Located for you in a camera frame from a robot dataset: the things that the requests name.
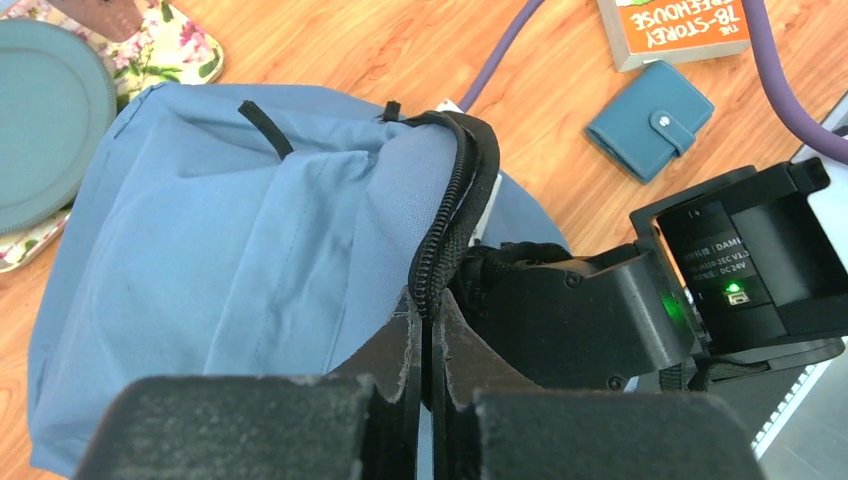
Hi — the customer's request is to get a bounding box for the floral serving tray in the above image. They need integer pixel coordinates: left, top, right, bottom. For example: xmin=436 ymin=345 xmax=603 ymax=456
xmin=0 ymin=0 xmax=225 ymax=274

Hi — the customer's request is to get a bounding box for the small teal wallet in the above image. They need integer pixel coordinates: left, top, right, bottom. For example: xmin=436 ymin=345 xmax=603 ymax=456
xmin=585 ymin=61 xmax=714 ymax=184

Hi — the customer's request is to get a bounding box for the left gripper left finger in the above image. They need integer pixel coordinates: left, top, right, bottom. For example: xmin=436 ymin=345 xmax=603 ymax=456
xmin=75 ymin=292 xmax=422 ymax=479

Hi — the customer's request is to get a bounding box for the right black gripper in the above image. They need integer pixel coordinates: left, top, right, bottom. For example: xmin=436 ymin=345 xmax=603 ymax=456
xmin=457 ymin=242 xmax=695 ymax=390

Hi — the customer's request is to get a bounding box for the blue-grey fabric backpack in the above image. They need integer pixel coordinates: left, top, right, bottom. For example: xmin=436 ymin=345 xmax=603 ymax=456
xmin=26 ymin=80 xmax=571 ymax=478

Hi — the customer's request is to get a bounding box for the orange treehouse paperback book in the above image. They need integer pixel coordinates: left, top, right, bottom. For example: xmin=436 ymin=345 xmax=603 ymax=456
xmin=597 ymin=0 xmax=750 ymax=72

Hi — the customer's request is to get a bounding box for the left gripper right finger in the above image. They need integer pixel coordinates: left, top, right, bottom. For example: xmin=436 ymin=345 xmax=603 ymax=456
xmin=431 ymin=291 xmax=763 ymax=479

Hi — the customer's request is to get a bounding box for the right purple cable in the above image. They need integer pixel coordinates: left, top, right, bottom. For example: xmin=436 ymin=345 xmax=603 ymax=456
xmin=457 ymin=0 xmax=848 ymax=167

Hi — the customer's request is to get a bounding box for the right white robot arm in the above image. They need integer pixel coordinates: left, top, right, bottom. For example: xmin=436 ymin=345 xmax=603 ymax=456
xmin=450 ymin=158 xmax=847 ymax=391

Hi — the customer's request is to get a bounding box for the green ceramic plate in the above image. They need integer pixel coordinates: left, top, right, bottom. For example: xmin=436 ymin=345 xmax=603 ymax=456
xmin=1 ymin=18 xmax=117 ymax=233

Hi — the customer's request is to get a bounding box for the pink patterned mug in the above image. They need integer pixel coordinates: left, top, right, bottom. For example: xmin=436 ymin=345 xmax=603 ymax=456
xmin=49 ymin=0 xmax=161 ymax=43

